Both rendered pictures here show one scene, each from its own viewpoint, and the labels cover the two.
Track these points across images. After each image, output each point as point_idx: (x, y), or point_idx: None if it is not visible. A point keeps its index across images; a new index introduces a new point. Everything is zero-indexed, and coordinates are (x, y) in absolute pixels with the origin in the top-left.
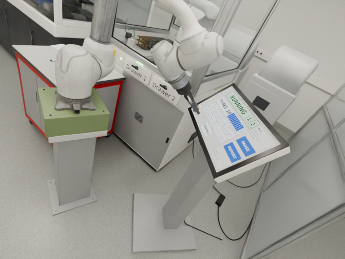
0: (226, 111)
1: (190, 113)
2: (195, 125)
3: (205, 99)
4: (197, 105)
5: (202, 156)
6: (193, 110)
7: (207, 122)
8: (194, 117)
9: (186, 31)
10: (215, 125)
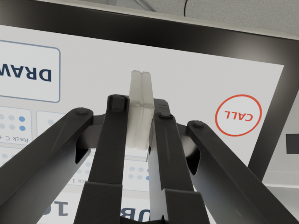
0: (61, 202)
1: (240, 36)
2: (90, 24)
3: (257, 168)
4: (147, 155)
5: None
6: (123, 103)
7: (62, 98)
8: (175, 46)
9: None
10: (1, 126)
